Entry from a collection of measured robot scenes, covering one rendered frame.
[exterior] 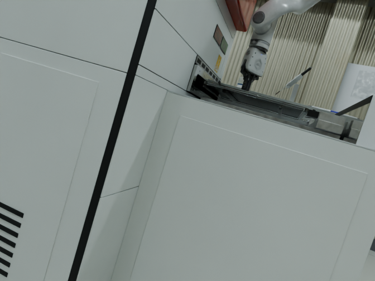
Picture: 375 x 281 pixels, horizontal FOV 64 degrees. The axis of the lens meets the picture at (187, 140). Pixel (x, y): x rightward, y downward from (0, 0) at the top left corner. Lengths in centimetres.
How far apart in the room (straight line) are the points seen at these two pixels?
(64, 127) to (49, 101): 8
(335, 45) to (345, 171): 292
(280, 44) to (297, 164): 316
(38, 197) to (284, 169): 64
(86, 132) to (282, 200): 53
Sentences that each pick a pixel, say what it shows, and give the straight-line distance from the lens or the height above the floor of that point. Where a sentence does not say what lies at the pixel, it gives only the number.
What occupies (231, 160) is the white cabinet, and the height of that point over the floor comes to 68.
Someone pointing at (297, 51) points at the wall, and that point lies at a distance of 386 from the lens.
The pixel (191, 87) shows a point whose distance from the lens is 105.
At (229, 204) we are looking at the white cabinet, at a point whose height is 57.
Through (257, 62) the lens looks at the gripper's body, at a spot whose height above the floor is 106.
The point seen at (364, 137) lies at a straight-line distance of 91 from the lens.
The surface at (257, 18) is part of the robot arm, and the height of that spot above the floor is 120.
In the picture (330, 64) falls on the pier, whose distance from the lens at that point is 362.
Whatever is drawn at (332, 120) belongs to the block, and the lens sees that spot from 108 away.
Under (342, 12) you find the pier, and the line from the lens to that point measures 381.
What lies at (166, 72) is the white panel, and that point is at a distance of 86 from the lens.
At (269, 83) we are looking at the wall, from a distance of 380.
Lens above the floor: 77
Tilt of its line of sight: 5 degrees down
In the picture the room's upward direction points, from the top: 17 degrees clockwise
